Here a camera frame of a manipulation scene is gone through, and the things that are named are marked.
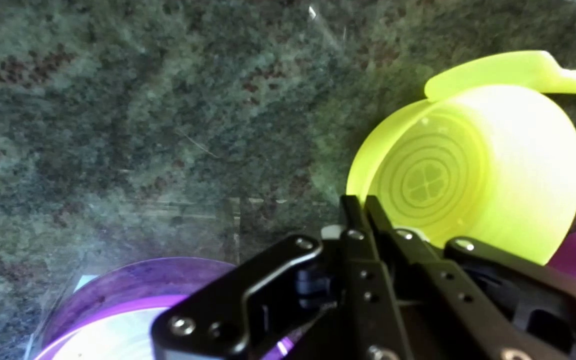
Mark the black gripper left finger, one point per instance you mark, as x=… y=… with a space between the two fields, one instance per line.
x=360 y=300

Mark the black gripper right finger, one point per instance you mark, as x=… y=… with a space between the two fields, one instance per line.
x=475 y=293

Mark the lime green plastic bowl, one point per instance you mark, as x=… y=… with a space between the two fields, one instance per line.
x=501 y=166

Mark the purple plastic plate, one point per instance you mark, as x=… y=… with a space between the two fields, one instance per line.
x=114 y=313

